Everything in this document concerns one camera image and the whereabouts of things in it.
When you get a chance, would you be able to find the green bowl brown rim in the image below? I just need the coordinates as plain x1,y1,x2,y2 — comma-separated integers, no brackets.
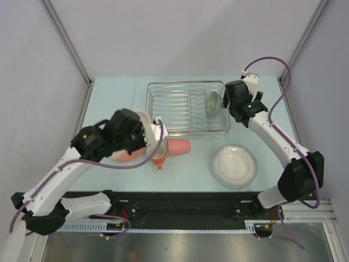
206,92,222,117

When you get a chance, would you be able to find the white and orange bowl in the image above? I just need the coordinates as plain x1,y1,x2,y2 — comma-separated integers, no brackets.
135,111,152,136

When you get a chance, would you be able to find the metal wire dish rack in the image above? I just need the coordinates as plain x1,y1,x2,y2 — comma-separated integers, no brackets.
146,80,231,139

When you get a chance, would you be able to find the pink plastic cup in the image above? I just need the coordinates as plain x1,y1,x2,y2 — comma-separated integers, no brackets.
167,139,191,156

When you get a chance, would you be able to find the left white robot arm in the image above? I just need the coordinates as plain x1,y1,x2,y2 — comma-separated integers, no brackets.
11,109,162,236

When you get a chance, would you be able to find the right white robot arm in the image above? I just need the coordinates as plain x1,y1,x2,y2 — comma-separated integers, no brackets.
222,78,324,219

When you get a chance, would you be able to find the beige and pink floral plate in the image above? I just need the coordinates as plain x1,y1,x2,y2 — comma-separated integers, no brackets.
111,148,144,163

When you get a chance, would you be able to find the orange mug white inside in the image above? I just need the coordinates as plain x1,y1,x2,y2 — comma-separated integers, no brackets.
146,144,166,170

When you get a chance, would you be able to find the large white grey-rimmed plate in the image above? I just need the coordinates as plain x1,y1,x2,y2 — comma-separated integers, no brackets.
210,144,258,188

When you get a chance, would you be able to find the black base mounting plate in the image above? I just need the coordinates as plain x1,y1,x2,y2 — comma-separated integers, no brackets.
54,190,300,230

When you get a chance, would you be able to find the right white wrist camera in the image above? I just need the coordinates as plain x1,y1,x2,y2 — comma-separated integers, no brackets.
241,70,259,95

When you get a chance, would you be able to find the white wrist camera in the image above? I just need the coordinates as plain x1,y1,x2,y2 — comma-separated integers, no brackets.
143,117,169,146
241,70,259,95

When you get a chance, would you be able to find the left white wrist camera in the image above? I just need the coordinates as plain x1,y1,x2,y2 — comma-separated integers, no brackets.
143,117,169,146

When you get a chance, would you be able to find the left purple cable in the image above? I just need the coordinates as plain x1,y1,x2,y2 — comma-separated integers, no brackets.
9,120,167,241

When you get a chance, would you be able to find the purple cable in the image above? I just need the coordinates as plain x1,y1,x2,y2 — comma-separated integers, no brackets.
242,56,322,251
9,120,167,241

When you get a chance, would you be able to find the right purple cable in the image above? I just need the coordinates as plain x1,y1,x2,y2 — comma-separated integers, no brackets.
242,56,322,251

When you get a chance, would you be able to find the right aluminium frame post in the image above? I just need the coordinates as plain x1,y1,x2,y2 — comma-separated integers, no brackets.
288,0,331,69

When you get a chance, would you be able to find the aluminium frame post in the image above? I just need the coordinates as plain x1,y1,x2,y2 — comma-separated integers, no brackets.
40,0,92,86
288,0,331,69

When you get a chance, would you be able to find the left aluminium frame post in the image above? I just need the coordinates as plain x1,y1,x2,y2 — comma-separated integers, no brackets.
40,0,92,86

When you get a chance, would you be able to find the white slotted cable duct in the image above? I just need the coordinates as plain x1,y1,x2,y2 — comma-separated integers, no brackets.
50,220,287,233

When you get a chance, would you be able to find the aluminium front rail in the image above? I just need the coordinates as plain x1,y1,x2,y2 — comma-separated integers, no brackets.
282,200,337,223

